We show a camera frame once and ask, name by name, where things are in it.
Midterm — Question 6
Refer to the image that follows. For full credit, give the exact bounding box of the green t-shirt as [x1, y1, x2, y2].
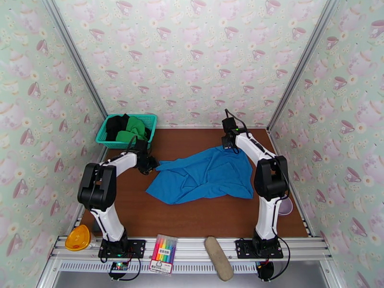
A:
[115, 116, 149, 144]

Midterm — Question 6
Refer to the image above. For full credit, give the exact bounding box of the blue t-shirt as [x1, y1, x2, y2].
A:
[146, 145, 255, 205]

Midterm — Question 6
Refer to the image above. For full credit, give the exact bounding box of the black t-shirt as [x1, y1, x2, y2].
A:
[105, 114, 130, 142]

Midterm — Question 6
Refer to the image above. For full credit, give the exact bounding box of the teal plastic basket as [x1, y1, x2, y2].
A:
[95, 113, 158, 150]

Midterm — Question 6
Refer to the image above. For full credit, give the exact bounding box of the highlighter pen pack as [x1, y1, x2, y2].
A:
[148, 234, 178, 274]

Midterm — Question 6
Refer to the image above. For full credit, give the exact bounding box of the lilac bowl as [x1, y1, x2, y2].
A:
[279, 196, 293, 217]

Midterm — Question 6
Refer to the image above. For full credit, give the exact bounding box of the orange plastic lid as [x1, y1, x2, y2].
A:
[65, 225, 91, 252]

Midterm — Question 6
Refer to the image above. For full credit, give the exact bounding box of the small circuit board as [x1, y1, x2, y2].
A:
[109, 261, 130, 273]

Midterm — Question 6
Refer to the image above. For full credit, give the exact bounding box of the beige oblong stone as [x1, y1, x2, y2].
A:
[204, 236, 234, 281]

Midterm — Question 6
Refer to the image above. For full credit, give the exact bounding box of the black round device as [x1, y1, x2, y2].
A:
[256, 261, 275, 281]

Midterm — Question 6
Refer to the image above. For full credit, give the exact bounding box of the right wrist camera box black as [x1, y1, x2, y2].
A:
[222, 117, 238, 131]

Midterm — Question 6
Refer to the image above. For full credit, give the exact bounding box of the black left wrist camera cable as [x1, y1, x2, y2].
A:
[126, 135, 138, 154]

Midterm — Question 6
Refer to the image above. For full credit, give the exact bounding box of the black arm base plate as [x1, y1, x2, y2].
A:
[235, 239, 284, 259]
[98, 239, 146, 259]

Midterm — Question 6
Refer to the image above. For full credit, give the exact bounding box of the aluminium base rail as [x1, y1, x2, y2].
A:
[49, 236, 334, 261]

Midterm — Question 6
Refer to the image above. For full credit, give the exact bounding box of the black base power cable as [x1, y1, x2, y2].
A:
[100, 255, 142, 281]
[256, 236, 292, 280]

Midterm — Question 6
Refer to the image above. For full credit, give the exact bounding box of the perforated metal cable duct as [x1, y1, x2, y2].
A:
[57, 259, 329, 274]

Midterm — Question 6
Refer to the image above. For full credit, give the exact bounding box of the aluminium frame post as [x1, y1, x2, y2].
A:
[266, 0, 343, 132]
[40, 0, 108, 118]

